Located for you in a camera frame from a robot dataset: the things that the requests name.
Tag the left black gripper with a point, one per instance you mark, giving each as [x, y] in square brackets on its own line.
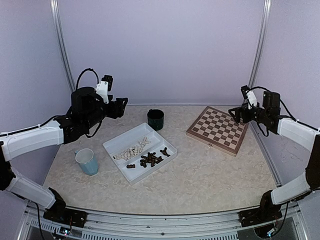
[117, 109]

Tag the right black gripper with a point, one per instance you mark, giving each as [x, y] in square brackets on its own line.
[239, 110]

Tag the wooden chess board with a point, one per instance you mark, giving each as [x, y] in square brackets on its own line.
[218, 129]

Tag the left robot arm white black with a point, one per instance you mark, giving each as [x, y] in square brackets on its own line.
[89, 106]

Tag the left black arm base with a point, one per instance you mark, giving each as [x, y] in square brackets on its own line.
[59, 213]

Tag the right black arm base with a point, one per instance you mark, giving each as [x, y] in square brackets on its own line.
[267, 211]

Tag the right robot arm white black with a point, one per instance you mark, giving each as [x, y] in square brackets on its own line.
[269, 115]

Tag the pile of white chess pieces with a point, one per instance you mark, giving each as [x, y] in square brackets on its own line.
[133, 150]

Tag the single dark chess piece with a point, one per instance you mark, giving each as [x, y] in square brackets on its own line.
[130, 166]

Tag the pile of dark chess pieces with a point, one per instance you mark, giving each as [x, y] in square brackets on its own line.
[151, 159]

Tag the dark chess piece pair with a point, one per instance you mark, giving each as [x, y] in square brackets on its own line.
[164, 152]

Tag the dark green cup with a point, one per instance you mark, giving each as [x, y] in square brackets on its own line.
[155, 118]

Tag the white divided plastic tray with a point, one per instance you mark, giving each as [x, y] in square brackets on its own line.
[126, 139]

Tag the light blue cup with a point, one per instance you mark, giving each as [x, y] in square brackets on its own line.
[87, 161]

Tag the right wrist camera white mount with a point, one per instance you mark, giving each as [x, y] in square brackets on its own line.
[249, 96]

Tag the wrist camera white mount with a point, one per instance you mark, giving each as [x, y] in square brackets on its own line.
[249, 96]
[103, 88]

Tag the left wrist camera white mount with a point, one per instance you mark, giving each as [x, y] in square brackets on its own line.
[103, 88]

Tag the right aluminium frame post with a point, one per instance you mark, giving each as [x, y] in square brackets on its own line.
[261, 40]

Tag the aluminium frame post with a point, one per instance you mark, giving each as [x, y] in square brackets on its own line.
[261, 40]
[54, 5]

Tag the left aluminium frame post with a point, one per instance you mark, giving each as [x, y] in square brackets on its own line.
[54, 5]

